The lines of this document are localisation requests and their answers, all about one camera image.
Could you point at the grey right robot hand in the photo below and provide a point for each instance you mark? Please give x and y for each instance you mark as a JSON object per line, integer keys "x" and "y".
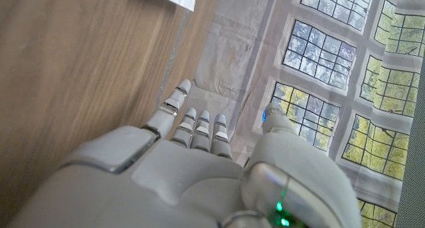
{"x": 166, "y": 188}

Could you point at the printed window backdrop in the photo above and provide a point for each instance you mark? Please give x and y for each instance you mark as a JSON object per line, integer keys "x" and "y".
{"x": 315, "y": 55}

